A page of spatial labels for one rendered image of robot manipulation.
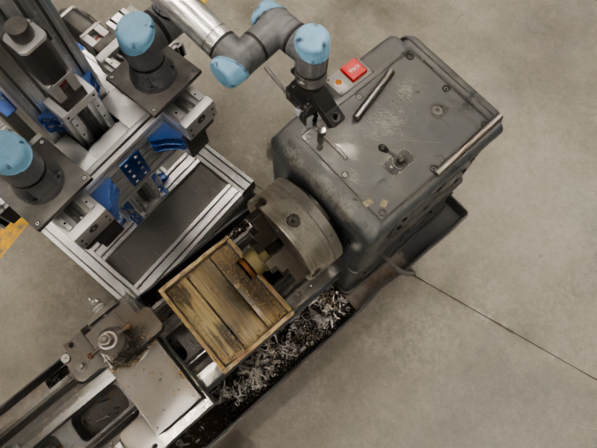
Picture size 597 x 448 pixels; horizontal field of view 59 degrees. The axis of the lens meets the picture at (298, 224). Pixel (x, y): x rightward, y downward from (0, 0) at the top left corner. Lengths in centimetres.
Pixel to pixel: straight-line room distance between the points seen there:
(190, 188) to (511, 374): 182
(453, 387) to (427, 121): 150
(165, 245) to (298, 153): 121
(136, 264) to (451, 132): 161
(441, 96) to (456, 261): 133
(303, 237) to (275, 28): 59
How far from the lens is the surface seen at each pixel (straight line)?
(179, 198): 268
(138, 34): 167
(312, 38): 117
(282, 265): 159
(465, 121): 169
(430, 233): 229
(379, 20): 347
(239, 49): 118
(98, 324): 181
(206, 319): 181
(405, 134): 162
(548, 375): 293
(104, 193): 186
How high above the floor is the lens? 266
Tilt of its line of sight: 72 degrees down
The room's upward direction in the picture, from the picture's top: 1 degrees clockwise
